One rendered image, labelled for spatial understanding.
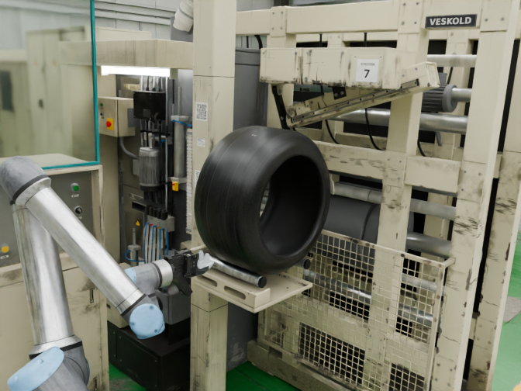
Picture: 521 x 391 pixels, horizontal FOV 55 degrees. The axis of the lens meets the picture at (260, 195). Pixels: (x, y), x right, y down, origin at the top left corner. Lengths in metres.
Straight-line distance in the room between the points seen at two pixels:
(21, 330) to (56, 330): 0.66
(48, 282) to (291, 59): 1.25
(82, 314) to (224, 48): 1.29
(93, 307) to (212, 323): 0.53
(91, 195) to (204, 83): 0.69
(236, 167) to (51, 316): 0.76
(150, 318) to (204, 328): 0.93
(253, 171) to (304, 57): 0.57
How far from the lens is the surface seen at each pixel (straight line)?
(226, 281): 2.02
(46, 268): 1.63
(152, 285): 1.64
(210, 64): 2.08
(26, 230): 1.65
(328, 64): 2.02
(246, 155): 1.78
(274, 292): 2.09
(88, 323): 2.41
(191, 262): 1.74
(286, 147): 1.84
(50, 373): 1.45
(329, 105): 2.18
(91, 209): 2.30
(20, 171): 1.55
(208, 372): 2.48
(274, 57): 2.19
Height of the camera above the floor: 1.66
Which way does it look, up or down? 13 degrees down
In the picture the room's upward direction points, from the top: 2 degrees clockwise
